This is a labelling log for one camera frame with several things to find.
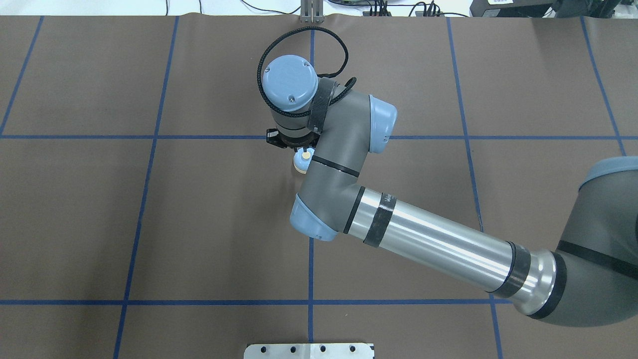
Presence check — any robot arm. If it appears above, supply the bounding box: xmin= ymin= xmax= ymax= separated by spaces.
xmin=257 ymin=55 xmax=637 ymax=327

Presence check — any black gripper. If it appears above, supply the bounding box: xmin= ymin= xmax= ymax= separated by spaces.
xmin=282 ymin=136 xmax=319 ymax=150

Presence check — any blue and cream call bell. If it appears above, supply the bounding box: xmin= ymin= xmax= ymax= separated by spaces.
xmin=293 ymin=147 xmax=315 ymax=175

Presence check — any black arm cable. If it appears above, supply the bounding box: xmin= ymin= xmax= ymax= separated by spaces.
xmin=255 ymin=26 xmax=357 ymax=118

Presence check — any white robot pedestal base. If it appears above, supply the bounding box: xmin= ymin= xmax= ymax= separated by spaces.
xmin=243 ymin=343 xmax=376 ymax=359

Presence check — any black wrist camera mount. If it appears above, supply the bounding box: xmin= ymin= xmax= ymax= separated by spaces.
xmin=265 ymin=129 xmax=289 ymax=149

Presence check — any black device top right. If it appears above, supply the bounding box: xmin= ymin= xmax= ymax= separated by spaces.
xmin=470 ymin=0 xmax=637 ymax=19

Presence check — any aluminium frame post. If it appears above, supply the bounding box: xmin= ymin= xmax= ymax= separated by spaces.
xmin=299 ymin=0 xmax=325 ymax=24

